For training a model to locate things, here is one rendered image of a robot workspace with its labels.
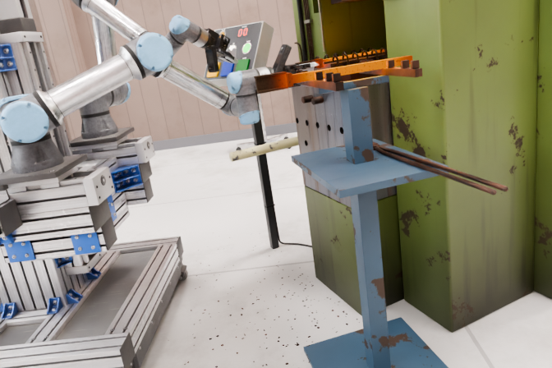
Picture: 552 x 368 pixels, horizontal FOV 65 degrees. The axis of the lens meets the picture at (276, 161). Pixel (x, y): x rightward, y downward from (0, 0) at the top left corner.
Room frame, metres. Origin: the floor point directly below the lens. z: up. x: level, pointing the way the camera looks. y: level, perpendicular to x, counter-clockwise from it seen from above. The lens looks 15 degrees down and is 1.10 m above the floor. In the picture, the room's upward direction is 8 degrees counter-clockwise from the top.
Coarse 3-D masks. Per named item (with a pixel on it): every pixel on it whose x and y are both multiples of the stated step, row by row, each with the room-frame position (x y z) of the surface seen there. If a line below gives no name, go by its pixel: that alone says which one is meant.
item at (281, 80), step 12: (384, 60) 1.22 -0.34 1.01; (396, 60) 1.23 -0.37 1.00; (276, 72) 1.17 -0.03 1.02; (312, 72) 1.17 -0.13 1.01; (324, 72) 1.18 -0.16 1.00; (336, 72) 1.18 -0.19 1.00; (348, 72) 1.19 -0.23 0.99; (264, 84) 1.15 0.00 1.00; (276, 84) 1.15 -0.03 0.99; (288, 84) 1.14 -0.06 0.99
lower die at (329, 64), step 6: (378, 54) 1.80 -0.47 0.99; (384, 54) 1.76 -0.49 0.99; (336, 60) 1.73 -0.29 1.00; (342, 60) 1.74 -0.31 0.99; (354, 60) 1.70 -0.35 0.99; (360, 60) 1.71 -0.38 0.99; (324, 66) 1.70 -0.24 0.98; (330, 66) 1.66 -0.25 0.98; (336, 66) 1.67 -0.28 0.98; (342, 66) 1.68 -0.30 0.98; (324, 78) 1.71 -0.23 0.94
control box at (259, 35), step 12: (252, 24) 2.15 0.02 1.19; (264, 24) 2.11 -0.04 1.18; (228, 36) 2.24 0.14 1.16; (240, 36) 2.17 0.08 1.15; (252, 36) 2.12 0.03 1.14; (264, 36) 2.11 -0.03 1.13; (240, 48) 2.14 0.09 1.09; (252, 48) 2.08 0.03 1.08; (264, 48) 2.10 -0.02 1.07; (252, 60) 2.05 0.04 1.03; (264, 60) 2.09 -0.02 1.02; (216, 84) 2.23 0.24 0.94
